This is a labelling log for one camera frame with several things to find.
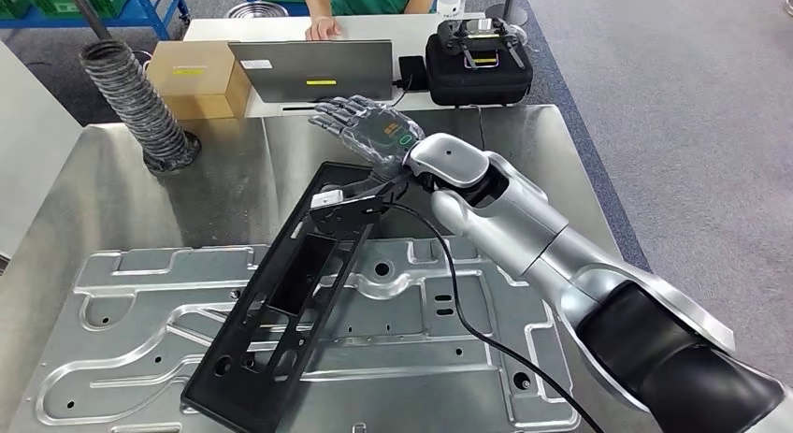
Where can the person's right hand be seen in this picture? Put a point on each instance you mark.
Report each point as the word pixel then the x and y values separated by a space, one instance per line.
pixel 323 28

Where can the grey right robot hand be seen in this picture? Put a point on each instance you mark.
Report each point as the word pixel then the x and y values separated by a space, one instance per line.
pixel 371 129

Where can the black plastic frame part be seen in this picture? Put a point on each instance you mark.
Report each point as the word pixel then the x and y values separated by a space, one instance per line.
pixel 248 405

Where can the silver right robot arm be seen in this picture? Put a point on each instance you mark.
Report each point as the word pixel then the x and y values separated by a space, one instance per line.
pixel 514 226

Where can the stainless steel workbench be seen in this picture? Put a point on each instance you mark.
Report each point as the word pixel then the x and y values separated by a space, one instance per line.
pixel 124 188

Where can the grey laptop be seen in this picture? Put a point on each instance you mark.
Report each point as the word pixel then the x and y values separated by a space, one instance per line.
pixel 310 64

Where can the white desk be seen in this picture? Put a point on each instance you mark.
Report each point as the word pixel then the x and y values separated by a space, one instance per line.
pixel 384 27

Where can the round steel base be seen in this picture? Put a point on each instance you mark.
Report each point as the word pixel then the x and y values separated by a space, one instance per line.
pixel 257 10

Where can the black power adapter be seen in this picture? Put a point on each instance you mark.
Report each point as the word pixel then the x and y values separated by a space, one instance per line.
pixel 412 71

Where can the black carry case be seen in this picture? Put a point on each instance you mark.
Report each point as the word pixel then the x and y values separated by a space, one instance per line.
pixel 477 83

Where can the white bottle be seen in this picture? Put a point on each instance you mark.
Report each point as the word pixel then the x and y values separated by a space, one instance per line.
pixel 450 2

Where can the black remote controller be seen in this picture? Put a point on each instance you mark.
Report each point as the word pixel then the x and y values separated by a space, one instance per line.
pixel 480 37

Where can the cardboard box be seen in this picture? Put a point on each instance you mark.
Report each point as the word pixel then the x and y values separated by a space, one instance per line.
pixel 186 77

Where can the steel stanchion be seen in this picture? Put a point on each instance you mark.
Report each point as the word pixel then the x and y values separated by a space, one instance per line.
pixel 507 15

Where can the dark pole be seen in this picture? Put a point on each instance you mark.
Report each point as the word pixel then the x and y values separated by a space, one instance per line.
pixel 87 12

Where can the blue metal rack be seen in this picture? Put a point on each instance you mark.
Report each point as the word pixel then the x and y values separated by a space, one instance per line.
pixel 74 20

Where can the stamped grey metal plate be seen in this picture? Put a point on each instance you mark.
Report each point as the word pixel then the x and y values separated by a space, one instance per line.
pixel 403 380

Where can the white cabinet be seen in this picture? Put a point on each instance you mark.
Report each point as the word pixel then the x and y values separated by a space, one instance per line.
pixel 31 139

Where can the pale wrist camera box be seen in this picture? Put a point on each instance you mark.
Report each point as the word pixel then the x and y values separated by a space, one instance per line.
pixel 327 200

